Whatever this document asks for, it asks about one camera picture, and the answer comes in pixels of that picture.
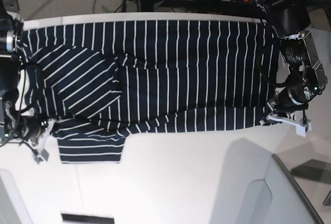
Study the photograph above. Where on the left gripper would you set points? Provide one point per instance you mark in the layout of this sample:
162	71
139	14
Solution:
289	100

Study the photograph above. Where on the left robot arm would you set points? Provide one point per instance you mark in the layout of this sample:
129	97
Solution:
288	20

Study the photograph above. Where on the navy white striped t-shirt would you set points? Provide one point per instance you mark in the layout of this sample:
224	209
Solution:
106	81

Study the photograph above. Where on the grey monitor edge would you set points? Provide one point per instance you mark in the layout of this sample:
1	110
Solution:
299	192

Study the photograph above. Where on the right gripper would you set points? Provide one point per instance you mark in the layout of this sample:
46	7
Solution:
31	129

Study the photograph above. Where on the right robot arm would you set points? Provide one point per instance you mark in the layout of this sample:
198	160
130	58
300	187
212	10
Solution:
13	124

